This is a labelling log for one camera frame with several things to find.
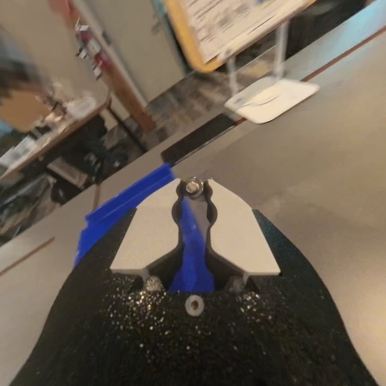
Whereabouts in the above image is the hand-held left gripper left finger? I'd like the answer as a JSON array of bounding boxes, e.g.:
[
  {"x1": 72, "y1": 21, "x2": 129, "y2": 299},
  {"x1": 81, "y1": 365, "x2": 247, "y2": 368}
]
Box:
[{"x1": 110, "y1": 178, "x2": 182, "y2": 277}]

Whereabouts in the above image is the printed instruction sheet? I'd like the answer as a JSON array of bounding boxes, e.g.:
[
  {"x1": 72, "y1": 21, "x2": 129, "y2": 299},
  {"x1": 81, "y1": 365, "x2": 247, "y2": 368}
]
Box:
[{"x1": 181, "y1": 0, "x2": 311, "y2": 62}]

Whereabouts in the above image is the white sign stand base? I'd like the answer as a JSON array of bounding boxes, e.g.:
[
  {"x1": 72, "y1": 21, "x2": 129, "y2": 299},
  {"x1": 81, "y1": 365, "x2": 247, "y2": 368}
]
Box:
[{"x1": 225, "y1": 23, "x2": 320, "y2": 125}]

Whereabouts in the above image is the yellow-framed sign board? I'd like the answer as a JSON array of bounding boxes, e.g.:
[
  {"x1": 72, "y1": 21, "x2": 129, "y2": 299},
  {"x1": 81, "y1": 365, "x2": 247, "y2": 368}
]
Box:
[{"x1": 164, "y1": 0, "x2": 318, "y2": 73}]

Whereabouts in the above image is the black table pad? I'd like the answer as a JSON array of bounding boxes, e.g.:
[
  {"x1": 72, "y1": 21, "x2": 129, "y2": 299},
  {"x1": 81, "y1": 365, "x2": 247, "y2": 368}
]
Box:
[{"x1": 161, "y1": 114, "x2": 243, "y2": 165}]

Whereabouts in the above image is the wooden side table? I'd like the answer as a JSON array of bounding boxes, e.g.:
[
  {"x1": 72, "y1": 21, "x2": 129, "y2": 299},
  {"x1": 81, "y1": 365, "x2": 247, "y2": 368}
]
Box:
[{"x1": 0, "y1": 87, "x2": 148, "y2": 181}]

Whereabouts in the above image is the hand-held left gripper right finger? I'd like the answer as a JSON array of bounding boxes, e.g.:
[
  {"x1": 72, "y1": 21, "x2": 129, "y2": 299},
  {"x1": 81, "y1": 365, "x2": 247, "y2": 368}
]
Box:
[{"x1": 206, "y1": 178, "x2": 281, "y2": 280}]

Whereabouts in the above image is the blue plastic bin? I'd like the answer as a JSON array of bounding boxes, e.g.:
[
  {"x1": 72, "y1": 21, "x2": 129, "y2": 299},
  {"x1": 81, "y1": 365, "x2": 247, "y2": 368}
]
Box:
[{"x1": 74, "y1": 163, "x2": 216, "y2": 292}]

